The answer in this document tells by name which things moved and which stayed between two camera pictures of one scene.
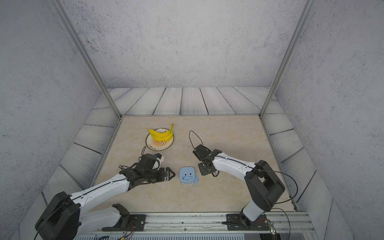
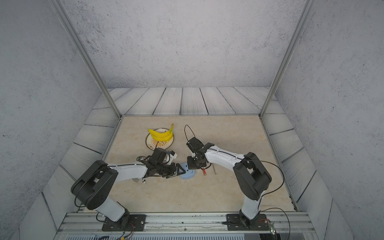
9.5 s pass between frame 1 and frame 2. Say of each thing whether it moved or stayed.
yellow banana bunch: stayed
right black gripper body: moved
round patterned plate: stayed
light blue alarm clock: moved
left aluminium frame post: stayed
